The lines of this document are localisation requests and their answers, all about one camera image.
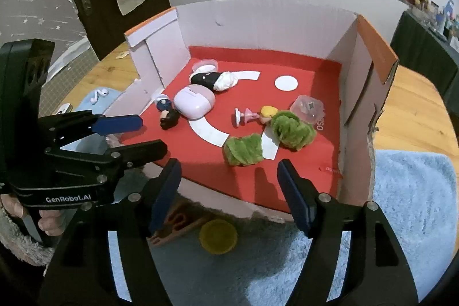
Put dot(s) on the blonde pink dress figurine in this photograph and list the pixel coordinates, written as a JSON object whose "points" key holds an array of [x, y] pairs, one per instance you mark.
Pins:
{"points": [[251, 116]]}

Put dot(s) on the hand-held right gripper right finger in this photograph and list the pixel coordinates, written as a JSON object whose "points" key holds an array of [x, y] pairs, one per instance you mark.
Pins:
{"points": [[294, 195]]}

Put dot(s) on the black and white plush roll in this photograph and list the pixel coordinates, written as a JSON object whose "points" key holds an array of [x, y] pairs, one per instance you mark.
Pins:
{"points": [[211, 80]]}

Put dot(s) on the person's left forearm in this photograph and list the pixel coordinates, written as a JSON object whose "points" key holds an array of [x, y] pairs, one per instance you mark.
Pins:
{"points": [[18, 248]]}

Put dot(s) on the pink earbuds case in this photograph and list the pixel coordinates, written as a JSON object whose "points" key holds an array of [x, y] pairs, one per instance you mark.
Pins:
{"points": [[195, 101]]}

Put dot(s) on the clear round plastic lid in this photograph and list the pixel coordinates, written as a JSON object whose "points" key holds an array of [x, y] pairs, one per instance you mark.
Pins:
{"points": [[205, 64]]}

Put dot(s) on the yellow plastic cap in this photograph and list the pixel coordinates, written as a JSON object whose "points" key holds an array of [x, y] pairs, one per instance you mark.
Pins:
{"points": [[218, 236]]}

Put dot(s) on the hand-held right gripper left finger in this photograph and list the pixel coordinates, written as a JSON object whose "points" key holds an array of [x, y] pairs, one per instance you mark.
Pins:
{"points": [[165, 191]]}

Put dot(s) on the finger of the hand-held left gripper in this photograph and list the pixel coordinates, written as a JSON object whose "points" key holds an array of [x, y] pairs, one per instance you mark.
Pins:
{"points": [[143, 153], [118, 124]]}

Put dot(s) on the dark-haired doll figurine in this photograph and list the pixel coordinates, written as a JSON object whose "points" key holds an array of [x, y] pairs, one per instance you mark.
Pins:
{"points": [[169, 117]]}

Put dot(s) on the white square charger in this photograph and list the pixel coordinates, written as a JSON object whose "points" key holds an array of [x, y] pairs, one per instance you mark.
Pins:
{"points": [[65, 109]]}

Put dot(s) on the white earbud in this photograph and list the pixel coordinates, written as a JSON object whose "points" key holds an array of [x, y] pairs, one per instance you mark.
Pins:
{"points": [[94, 98], [103, 91]]}

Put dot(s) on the clear plastic capsule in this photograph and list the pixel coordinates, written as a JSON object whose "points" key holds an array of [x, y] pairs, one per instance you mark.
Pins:
{"points": [[306, 109]]}

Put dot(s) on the person's left hand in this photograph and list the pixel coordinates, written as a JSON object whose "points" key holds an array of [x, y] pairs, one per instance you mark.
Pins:
{"points": [[53, 221]]}

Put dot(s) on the small paper tag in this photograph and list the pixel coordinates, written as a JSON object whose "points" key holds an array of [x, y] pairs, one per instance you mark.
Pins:
{"points": [[122, 55]]}

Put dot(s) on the green yarn scrunchie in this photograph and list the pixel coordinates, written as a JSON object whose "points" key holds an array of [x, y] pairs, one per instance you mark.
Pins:
{"points": [[292, 130], [244, 150]]}

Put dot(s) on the grey cloth covered table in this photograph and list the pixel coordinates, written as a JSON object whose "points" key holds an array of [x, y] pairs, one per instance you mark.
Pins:
{"points": [[423, 44]]}

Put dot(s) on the blue fluffy mat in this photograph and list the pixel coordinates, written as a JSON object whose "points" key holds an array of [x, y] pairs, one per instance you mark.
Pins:
{"points": [[408, 205]]}

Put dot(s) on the row of bottles and jars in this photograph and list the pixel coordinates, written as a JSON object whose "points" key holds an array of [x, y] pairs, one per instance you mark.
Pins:
{"points": [[444, 22]]}

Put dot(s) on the red-lined cardboard box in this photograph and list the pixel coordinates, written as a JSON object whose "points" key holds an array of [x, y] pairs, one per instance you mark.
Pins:
{"points": [[308, 76]]}

